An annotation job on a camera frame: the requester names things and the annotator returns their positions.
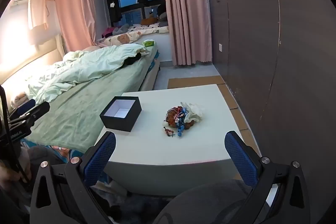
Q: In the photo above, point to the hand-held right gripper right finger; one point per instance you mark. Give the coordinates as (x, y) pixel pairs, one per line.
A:
(240, 158)

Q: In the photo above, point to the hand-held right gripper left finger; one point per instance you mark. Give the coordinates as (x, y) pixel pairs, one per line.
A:
(101, 155)

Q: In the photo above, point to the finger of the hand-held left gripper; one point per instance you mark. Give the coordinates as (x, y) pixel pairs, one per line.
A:
(35, 111)
(25, 106)

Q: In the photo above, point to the black square gift box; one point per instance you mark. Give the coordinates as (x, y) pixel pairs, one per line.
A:
(118, 123)

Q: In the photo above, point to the pile of bead jewelry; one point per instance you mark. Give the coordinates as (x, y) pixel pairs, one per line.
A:
(178, 117)

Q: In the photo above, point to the person's left hand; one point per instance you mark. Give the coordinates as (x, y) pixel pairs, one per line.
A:
(8, 174)

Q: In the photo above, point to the green bed sheet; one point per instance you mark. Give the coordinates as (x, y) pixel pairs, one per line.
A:
(86, 106)

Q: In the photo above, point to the dark grey cloth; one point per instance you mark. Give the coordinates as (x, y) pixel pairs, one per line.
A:
(204, 203)

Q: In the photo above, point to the beige padded headboard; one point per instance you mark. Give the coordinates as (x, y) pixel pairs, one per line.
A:
(52, 53)

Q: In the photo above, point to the white cloth pouch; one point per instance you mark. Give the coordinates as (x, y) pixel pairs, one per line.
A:
(194, 109)

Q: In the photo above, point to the light green duvet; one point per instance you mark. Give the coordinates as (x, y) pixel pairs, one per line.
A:
(86, 64)

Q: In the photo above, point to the pink pillow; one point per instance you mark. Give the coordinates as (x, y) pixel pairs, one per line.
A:
(90, 48)

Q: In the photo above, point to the brown cardboard sheet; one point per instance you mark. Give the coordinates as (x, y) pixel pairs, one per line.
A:
(194, 81)

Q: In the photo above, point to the white hanging cloth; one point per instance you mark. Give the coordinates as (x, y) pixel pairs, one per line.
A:
(38, 7)

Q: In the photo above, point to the black garment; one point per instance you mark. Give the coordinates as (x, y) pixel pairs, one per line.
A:
(132, 59)

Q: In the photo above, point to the pink clothes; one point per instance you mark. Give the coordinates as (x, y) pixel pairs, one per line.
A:
(109, 32)

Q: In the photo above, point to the narrow pink curtain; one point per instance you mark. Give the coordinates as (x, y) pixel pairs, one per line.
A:
(74, 8)

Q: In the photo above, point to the grey plush toy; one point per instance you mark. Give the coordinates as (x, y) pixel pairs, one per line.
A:
(122, 29)

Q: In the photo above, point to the green tissue packet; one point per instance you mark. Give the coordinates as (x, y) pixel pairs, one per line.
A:
(148, 43)

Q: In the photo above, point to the floral printed blanket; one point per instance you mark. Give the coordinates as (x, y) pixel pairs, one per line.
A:
(136, 32)

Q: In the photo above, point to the orange plush toy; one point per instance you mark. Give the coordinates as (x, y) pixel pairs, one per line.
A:
(148, 21)

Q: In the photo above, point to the dark cushion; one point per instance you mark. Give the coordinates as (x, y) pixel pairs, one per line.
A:
(162, 14)

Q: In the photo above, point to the wide pink curtain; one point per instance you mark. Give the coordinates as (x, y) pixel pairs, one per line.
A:
(186, 8)

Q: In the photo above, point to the white wall socket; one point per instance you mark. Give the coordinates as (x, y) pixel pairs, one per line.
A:
(220, 47)

